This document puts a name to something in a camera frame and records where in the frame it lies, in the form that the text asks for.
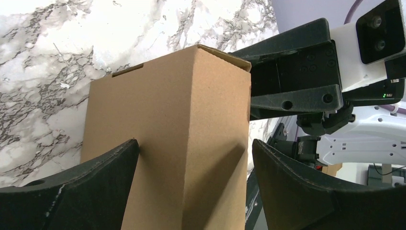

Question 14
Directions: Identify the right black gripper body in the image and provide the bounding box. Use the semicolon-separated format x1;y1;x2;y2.
296;56;406;136

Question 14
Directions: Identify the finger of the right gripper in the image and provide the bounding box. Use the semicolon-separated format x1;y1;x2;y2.
249;84;343;121
232;18;340;95

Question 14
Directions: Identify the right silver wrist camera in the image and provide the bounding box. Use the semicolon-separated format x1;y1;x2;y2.
330;0;406;92

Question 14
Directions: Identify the brown cardboard box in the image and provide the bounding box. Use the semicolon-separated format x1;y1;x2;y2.
80;45;251;230

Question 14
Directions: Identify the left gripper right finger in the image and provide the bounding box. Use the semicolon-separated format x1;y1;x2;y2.
252;139;406;230

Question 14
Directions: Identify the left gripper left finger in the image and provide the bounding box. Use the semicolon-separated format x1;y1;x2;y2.
0;139;140;230

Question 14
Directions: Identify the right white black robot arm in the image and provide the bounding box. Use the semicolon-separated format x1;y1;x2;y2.
234;18;406;166

